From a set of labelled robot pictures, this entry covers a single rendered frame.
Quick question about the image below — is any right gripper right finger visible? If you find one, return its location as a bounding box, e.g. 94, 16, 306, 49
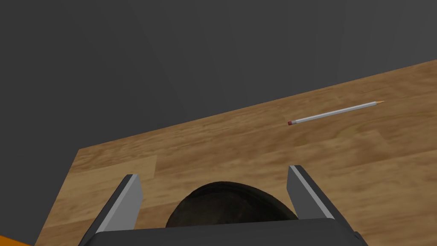
286, 165, 355, 234

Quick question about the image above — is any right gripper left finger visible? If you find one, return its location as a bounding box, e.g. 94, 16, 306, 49
81, 173, 144, 241

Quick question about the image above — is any dark brown round object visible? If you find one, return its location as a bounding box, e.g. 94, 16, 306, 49
165, 181, 300, 228

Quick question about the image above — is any wooden table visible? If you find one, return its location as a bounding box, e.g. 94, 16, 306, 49
33, 59, 437, 246

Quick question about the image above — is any grey pencil with red eraser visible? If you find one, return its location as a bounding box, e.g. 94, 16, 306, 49
287, 100, 386, 126

